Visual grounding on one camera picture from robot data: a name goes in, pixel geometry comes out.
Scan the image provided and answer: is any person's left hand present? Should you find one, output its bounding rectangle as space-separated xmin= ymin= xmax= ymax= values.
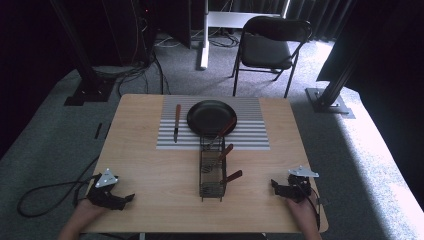
xmin=73 ymin=197 xmax=109 ymax=229

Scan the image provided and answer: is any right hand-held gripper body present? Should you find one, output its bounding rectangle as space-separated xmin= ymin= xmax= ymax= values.
xmin=278 ymin=165 xmax=320 ymax=204

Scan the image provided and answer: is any black metal stand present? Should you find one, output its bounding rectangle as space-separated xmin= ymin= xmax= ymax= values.
xmin=49 ymin=0 xmax=116 ymax=107
xmin=304 ymin=31 xmax=356 ymax=120

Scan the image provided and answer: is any short wooden-handled utensil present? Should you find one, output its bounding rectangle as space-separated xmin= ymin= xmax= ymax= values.
xmin=217 ymin=143 xmax=235 ymax=164

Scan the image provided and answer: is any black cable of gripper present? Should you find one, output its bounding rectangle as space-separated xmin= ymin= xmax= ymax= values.
xmin=298 ymin=183 xmax=323 ymax=232
xmin=16 ymin=172 xmax=102 ymax=219

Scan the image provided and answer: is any grey striped placemat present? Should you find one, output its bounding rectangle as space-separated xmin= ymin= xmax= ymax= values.
xmin=155 ymin=95 xmax=271 ymax=151

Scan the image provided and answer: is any white desk frame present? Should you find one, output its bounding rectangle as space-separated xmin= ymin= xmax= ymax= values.
xmin=199 ymin=0 xmax=290 ymax=71

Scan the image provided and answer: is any dark curtain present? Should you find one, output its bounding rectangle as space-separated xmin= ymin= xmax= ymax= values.
xmin=286 ymin=0 xmax=424 ymax=211

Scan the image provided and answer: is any black folding chair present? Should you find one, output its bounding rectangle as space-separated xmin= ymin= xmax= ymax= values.
xmin=231 ymin=15 xmax=314 ymax=99

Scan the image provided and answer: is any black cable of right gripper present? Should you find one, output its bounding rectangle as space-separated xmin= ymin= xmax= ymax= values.
xmin=298 ymin=183 xmax=323 ymax=232

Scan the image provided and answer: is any person's right hand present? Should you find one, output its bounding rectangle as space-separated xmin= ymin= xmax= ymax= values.
xmin=285 ymin=195 xmax=322 ymax=234

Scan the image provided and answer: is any black round plate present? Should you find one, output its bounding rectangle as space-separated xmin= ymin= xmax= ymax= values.
xmin=186 ymin=99 xmax=239 ymax=137

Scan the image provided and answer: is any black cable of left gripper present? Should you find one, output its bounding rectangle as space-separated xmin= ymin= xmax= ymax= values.
xmin=16 ymin=172 xmax=102 ymax=219

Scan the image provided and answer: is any wooden-handled table knife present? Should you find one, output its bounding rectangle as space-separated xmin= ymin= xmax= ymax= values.
xmin=172 ymin=103 xmax=182 ymax=144

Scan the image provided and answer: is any long wooden-handled utensil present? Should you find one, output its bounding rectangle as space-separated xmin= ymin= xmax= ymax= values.
xmin=204 ymin=116 xmax=238 ymax=150

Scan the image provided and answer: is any black wire cutlery rack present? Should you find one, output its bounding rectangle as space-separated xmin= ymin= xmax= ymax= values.
xmin=198 ymin=132 xmax=228 ymax=203

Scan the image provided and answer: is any bundle of floor cables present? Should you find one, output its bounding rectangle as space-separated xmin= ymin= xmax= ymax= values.
xmin=93 ymin=31 xmax=242 ymax=98

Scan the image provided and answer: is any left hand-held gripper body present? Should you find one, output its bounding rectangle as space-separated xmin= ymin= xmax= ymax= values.
xmin=86 ymin=167 xmax=128 ymax=211

